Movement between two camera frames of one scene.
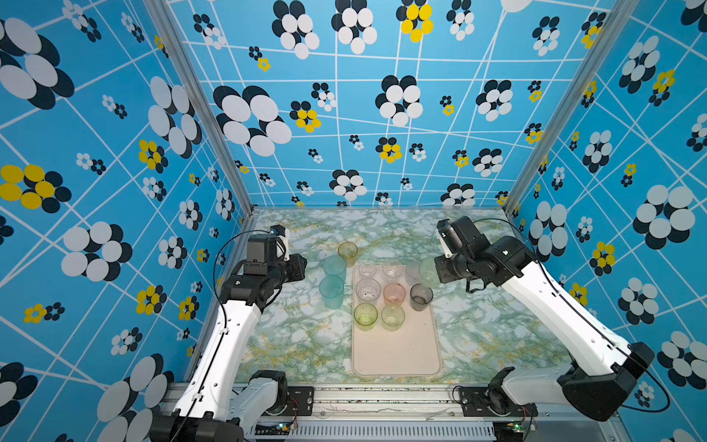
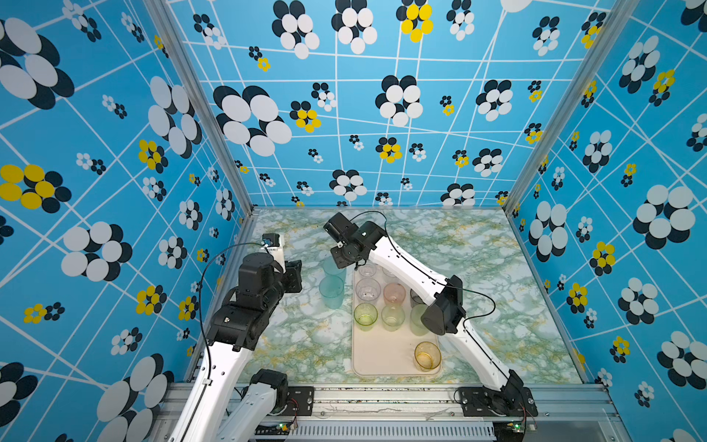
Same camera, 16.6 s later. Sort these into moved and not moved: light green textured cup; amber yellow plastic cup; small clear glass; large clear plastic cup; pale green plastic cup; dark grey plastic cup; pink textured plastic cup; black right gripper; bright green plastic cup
Moved: amber yellow plastic cup; light green textured cup; black right gripper
Not moved: dark grey plastic cup; bright green plastic cup; pink textured plastic cup; large clear plastic cup; small clear glass; pale green plastic cup
